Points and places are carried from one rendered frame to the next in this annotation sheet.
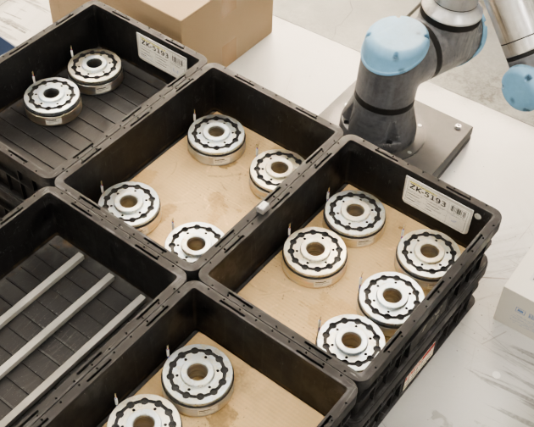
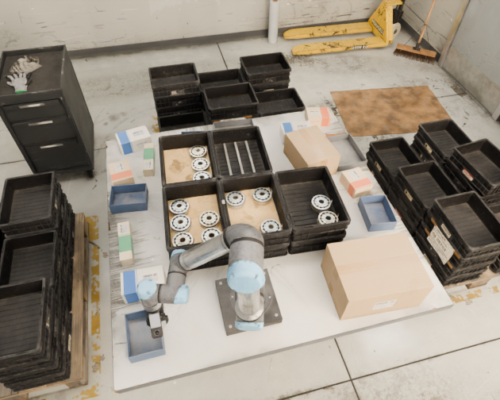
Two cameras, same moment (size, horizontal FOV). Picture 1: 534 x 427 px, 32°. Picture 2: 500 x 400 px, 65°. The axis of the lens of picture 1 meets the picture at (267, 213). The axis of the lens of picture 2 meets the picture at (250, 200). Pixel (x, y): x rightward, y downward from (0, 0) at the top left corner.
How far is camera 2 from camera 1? 2.16 m
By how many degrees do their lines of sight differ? 74
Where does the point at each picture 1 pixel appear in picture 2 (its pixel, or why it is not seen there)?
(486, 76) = not seen: outside the picture
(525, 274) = (159, 273)
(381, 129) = not seen: hidden behind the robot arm
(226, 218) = (241, 215)
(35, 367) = (235, 161)
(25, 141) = (310, 193)
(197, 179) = (261, 218)
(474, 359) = (161, 258)
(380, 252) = (198, 237)
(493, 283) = not seen: hidden behind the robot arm
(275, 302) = (207, 206)
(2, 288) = (261, 167)
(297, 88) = (299, 302)
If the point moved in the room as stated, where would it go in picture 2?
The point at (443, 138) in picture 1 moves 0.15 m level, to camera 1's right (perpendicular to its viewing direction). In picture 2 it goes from (229, 316) to (205, 340)
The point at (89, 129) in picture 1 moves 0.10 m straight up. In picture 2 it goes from (304, 208) to (306, 196)
